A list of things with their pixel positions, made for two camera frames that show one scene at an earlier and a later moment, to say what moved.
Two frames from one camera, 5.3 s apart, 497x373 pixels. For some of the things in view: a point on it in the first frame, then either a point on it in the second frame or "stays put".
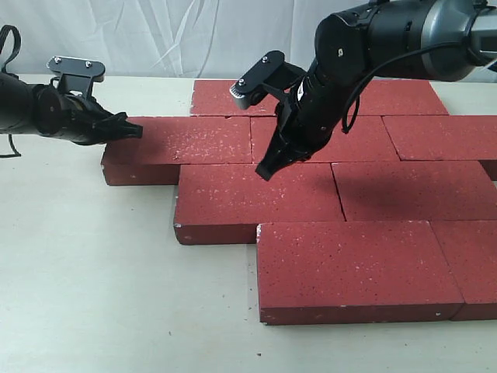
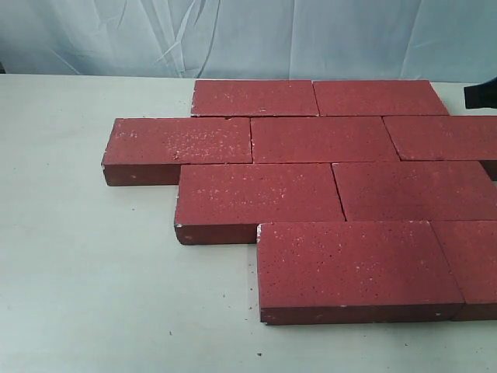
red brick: [368, 141] stays put
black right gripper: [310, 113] → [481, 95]
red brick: [168, 142] stays put
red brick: [224, 203] stays put
